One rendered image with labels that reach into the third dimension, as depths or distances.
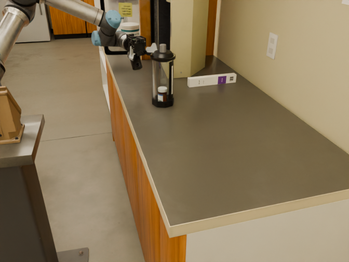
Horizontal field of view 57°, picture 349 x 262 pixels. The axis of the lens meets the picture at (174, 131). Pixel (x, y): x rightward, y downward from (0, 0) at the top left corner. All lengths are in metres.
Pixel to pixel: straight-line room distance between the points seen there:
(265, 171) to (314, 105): 0.46
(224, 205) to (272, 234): 0.20
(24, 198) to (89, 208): 1.00
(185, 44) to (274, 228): 1.08
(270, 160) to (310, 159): 0.14
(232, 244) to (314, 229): 0.29
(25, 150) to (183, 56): 0.95
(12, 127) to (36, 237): 0.51
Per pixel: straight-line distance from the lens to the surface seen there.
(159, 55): 1.38
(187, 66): 1.80
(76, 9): 1.60
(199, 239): 0.94
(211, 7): 2.17
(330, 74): 1.37
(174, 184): 0.99
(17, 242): 1.57
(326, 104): 1.39
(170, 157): 1.11
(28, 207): 1.44
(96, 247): 2.10
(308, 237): 1.17
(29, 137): 1.32
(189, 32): 1.75
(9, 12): 1.67
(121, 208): 2.32
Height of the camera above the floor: 1.56
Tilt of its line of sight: 29 degrees down
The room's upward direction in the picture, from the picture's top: 1 degrees clockwise
